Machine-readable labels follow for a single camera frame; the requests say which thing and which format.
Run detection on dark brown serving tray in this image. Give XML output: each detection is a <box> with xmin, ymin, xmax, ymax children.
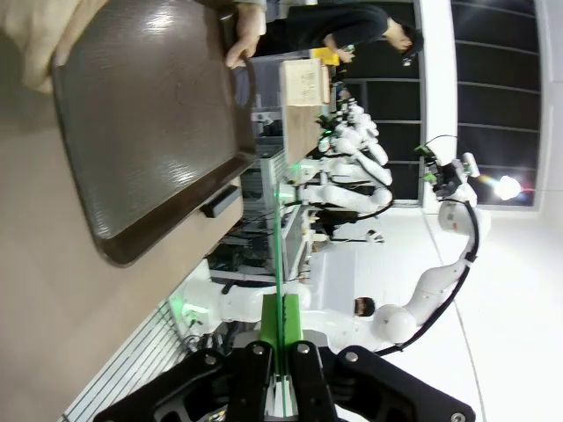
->
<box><xmin>51</xmin><ymin>0</ymin><xmax>259</xmax><ymax>268</ymax></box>

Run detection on person's right hand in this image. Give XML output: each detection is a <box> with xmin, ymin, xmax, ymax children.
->
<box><xmin>19</xmin><ymin>39</ymin><xmax>83</xmax><ymax>96</ymax></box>

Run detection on background person in black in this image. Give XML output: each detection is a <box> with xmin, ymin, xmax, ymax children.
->
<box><xmin>263</xmin><ymin>4</ymin><xmax>426</xmax><ymax>68</ymax></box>

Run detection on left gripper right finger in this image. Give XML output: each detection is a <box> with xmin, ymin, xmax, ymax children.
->
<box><xmin>284</xmin><ymin>295</ymin><xmax>477</xmax><ymax>422</ymax></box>

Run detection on yellow box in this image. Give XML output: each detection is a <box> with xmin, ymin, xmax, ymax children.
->
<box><xmin>309</xmin><ymin>47</ymin><xmax>342</xmax><ymax>67</ymax></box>

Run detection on black-haired background person head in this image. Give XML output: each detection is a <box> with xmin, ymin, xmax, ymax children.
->
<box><xmin>353</xmin><ymin>296</ymin><xmax>377</xmax><ymax>318</ymax></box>

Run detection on dark glass window panels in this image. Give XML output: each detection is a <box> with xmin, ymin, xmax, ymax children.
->
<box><xmin>340</xmin><ymin>0</ymin><xmax>543</xmax><ymax>208</ymax></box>

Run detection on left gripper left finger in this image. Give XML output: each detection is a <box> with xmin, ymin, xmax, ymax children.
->
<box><xmin>93</xmin><ymin>295</ymin><xmax>280</xmax><ymax>422</ymax></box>

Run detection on person's left hand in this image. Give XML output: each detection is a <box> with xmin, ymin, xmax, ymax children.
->
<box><xmin>223</xmin><ymin>4</ymin><xmax>267</xmax><ymax>70</ymax></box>

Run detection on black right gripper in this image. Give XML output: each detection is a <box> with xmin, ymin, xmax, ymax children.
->
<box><xmin>413</xmin><ymin>143</ymin><xmax>465</xmax><ymax>200</ymax></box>

